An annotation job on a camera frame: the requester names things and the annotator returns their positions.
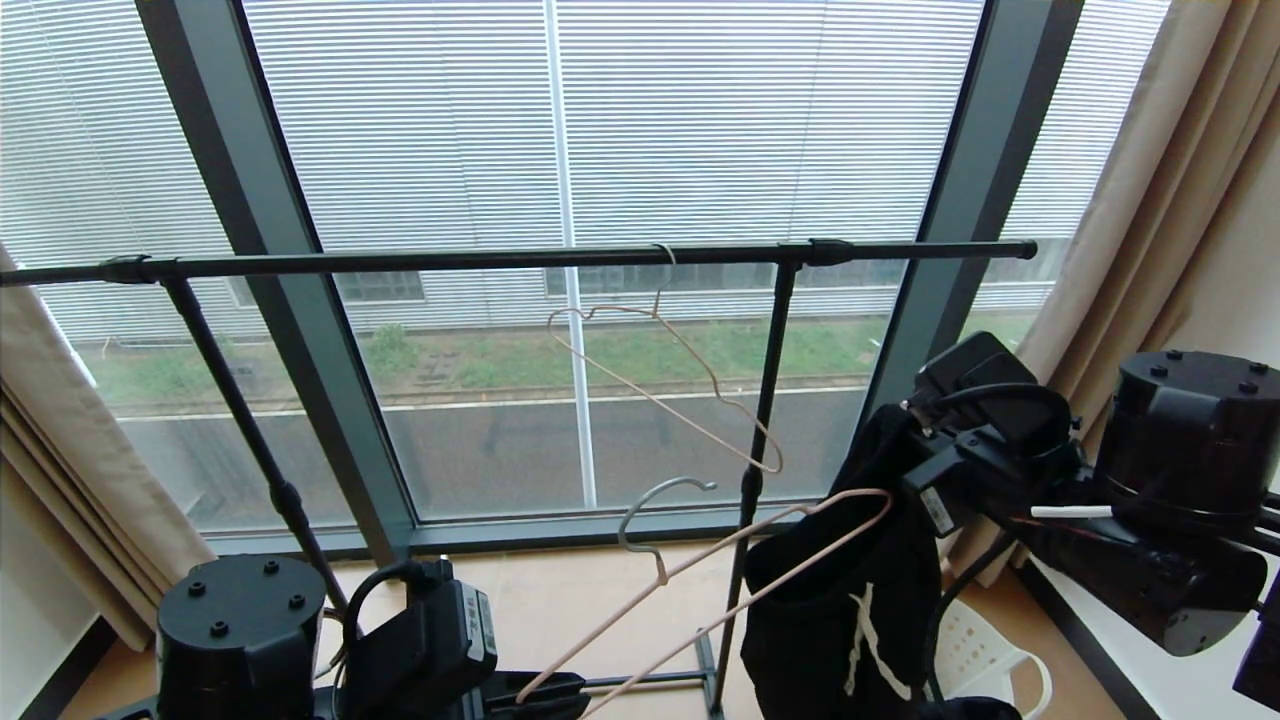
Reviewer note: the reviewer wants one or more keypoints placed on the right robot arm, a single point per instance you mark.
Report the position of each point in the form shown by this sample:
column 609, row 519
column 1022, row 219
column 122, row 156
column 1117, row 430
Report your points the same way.
column 1190, row 430

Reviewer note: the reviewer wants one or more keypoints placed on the black shorts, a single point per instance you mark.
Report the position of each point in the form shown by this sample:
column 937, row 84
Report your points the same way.
column 830, row 600

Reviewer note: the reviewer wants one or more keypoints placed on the white laundry basket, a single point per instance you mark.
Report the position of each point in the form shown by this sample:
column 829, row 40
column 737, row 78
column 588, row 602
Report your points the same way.
column 975, row 645

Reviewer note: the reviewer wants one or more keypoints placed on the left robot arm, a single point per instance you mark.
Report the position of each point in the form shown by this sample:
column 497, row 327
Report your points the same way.
column 240, row 630

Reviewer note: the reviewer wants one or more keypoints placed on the black clothes rack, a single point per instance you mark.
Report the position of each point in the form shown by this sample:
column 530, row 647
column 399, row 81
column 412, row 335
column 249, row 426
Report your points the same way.
column 450, row 260

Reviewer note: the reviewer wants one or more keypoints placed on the beige curtain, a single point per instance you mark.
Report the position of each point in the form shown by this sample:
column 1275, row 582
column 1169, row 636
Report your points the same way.
column 90, row 470
column 1150, row 150

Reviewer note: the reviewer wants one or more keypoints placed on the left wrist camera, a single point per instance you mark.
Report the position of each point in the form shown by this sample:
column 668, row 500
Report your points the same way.
column 430, row 640

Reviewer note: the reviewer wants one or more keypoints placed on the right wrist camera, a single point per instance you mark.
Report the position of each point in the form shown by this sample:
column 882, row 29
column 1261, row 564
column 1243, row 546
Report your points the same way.
column 975, row 375

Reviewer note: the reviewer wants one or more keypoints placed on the pink clothes hanger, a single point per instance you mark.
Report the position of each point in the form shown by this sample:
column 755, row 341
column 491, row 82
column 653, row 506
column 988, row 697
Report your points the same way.
column 715, row 385
column 700, row 560

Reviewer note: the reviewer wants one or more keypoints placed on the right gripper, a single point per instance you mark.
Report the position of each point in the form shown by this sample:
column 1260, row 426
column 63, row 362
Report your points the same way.
column 1010, row 480

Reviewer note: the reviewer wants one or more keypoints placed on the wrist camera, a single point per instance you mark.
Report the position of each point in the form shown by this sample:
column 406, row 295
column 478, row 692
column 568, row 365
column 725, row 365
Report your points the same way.
column 975, row 375
column 430, row 640

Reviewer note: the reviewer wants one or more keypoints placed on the window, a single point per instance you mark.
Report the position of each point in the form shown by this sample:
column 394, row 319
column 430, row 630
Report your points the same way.
column 760, row 120

